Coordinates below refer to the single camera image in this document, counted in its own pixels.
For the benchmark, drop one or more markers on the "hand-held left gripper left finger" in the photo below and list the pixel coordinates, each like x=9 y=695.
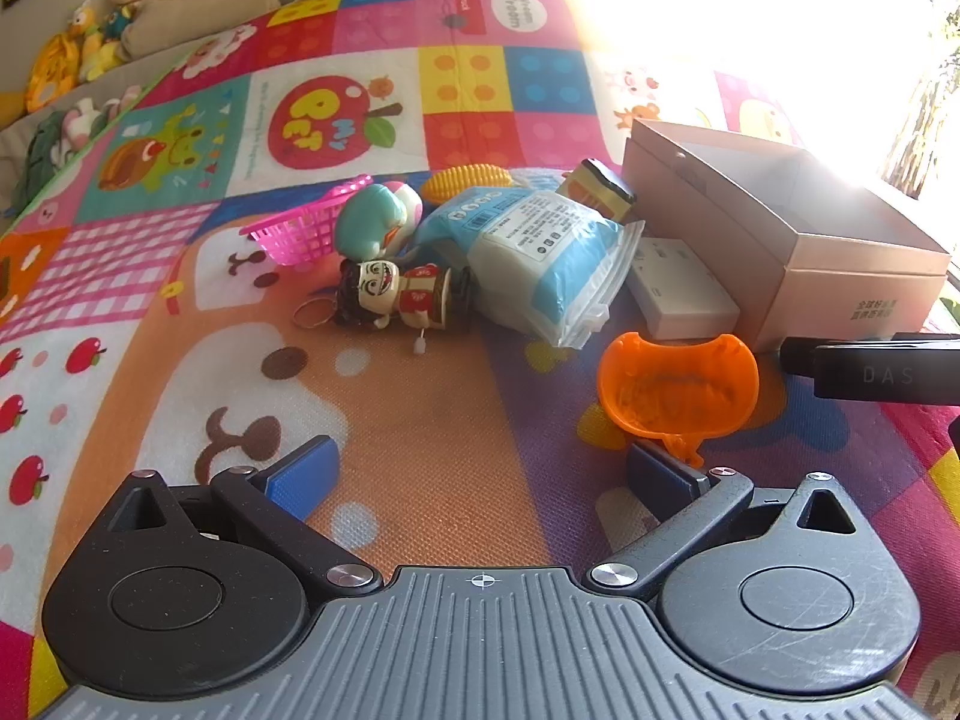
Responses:
x=300 y=484

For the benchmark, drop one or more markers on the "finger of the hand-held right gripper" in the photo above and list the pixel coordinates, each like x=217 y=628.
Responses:
x=862 y=371

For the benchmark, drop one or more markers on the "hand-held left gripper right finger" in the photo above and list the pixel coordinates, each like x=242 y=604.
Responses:
x=660 y=480

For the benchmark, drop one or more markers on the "pink cardboard box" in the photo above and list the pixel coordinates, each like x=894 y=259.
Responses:
x=825 y=270

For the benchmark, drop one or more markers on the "orange plastic toy bowl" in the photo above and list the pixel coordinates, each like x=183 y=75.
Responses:
x=637 y=360

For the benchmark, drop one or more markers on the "small white box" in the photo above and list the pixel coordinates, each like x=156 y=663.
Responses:
x=675 y=292

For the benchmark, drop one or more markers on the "wind-up doll figure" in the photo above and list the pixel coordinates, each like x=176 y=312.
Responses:
x=405 y=296

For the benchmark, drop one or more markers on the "pink plastic toy strainer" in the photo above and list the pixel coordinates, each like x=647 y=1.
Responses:
x=300 y=236

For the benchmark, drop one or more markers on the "blue white plastic packet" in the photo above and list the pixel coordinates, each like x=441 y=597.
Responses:
x=540 y=255

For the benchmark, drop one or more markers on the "teal white toy figure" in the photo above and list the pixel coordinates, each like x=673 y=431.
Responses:
x=371 y=221

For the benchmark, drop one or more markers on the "yellow black toy cake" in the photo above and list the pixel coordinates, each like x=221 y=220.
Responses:
x=600 y=191

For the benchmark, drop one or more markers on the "colourful printed play mat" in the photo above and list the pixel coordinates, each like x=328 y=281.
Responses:
x=420 y=405

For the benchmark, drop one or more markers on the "yellow toy corn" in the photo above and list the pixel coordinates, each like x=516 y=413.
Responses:
x=461 y=181

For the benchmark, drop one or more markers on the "green plush toy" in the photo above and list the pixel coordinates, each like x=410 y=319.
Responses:
x=37 y=154

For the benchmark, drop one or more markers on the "white pink plush toy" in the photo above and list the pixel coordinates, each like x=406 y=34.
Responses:
x=82 y=120

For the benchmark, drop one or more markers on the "yellow round plush toy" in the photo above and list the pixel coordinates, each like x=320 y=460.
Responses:
x=51 y=71

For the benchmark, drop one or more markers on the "beige pillow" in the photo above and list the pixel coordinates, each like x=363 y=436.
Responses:
x=202 y=7

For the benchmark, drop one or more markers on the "yellow duck plush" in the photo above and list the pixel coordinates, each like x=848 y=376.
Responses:
x=86 y=34

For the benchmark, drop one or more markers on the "cartoon boy plush doll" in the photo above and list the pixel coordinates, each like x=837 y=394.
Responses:
x=122 y=4

